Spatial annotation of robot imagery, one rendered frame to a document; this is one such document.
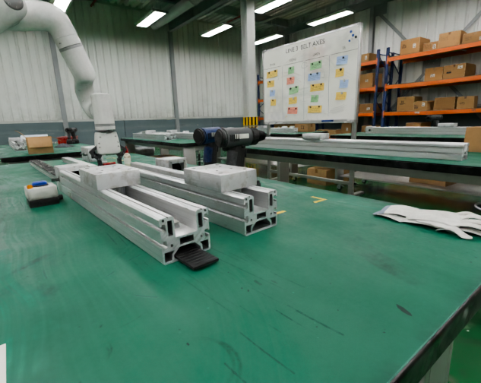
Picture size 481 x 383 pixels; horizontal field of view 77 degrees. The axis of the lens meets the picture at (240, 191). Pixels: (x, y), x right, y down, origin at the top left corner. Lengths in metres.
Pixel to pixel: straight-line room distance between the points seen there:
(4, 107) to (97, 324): 11.85
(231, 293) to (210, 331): 0.08
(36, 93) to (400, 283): 12.10
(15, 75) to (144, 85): 4.12
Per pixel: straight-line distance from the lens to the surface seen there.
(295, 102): 4.13
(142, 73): 13.18
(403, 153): 1.99
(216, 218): 0.72
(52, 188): 1.12
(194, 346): 0.38
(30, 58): 12.42
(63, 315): 0.49
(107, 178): 0.82
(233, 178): 0.69
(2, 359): 0.45
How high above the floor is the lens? 1.02
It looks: 13 degrees down
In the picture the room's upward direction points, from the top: 2 degrees counter-clockwise
